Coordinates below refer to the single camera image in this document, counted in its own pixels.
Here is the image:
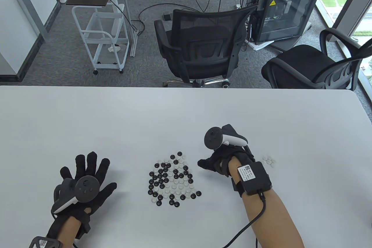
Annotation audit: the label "pile of mixed Go stones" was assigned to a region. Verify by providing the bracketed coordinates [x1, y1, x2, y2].
[148, 151, 202, 207]

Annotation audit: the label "person's left hand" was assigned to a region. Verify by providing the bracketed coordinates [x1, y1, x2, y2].
[54, 151, 117, 226]

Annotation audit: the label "white papers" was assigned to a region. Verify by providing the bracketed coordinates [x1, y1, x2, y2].
[247, 40, 275, 51]

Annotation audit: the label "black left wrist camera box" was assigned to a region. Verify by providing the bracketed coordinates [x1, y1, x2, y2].
[29, 236, 64, 248]

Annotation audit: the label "aluminium profile rods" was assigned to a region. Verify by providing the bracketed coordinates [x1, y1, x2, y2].
[118, 0, 138, 56]

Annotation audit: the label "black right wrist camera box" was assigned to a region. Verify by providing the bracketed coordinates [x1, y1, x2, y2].
[237, 162, 273, 196]

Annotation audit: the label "person's right forearm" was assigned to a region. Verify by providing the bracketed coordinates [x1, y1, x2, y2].
[228, 155, 305, 248]

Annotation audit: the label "group of white Go stones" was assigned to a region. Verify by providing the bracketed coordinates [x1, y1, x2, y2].
[262, 155, 277, 168]

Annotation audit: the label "black mesh office chair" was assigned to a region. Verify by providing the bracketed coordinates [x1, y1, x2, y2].
[154, 4, 259, 88]

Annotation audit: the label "black white hand controller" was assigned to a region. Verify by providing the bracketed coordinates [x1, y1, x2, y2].
[204, 124, 249, 149]
[51, 176, 99, 214]

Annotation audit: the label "black glass computer tower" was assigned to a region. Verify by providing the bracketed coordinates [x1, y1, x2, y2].
[251, 0, 321, 43]

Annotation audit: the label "black white right hand controller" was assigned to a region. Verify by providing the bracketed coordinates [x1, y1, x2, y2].
[204, 124, 249, 149]

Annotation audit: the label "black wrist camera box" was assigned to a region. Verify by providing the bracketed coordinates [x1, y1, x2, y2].
[29, 236, 64, 248]
[237, 162, 273, 196]

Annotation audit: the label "black looped floor cable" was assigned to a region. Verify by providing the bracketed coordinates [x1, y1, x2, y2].
[139, 3, 201, 37]

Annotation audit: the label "black office chair curved armrests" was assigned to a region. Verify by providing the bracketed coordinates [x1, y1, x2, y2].
[261, 28, 372, 90]

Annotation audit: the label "white rolling cart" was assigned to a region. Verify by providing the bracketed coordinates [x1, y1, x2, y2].
[72, 4, 130, 74]

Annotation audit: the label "person's right hand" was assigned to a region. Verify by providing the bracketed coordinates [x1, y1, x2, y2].
[198, 146, 256, 176]

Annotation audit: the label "black wrist box cable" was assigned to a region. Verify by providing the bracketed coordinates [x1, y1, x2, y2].
[222, 191, 266, 248]

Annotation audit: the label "black white left hand controller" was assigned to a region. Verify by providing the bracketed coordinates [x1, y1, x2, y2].
[51, 176, 99, 214]

